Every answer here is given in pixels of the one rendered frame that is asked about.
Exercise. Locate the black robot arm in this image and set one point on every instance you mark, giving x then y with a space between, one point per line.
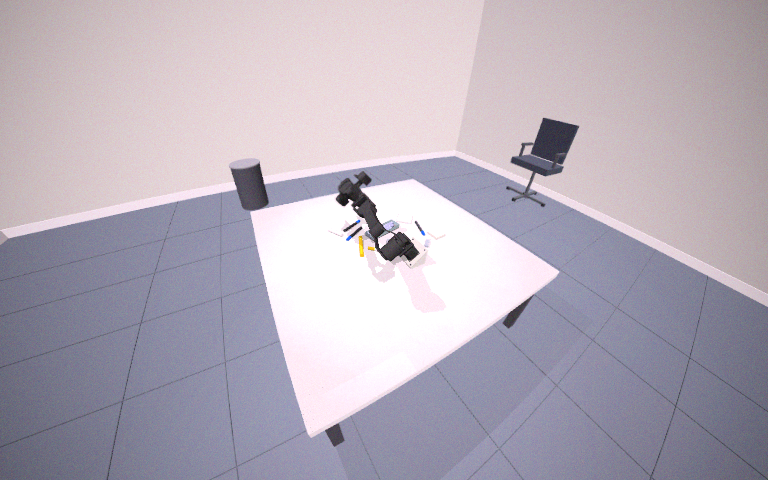
398 245

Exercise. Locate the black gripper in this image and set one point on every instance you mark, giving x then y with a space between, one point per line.
363 178

